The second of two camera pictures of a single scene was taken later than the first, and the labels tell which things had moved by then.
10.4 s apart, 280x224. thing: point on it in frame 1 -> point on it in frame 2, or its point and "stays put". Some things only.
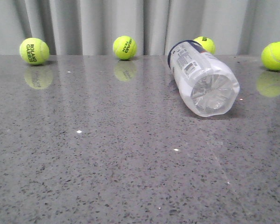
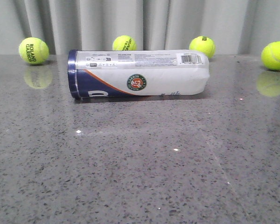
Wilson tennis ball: [207, 43] stays put
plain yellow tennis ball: [275, 56] stays put
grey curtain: [91, 27] stays put
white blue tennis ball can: [206, 85] -> [96, 73]
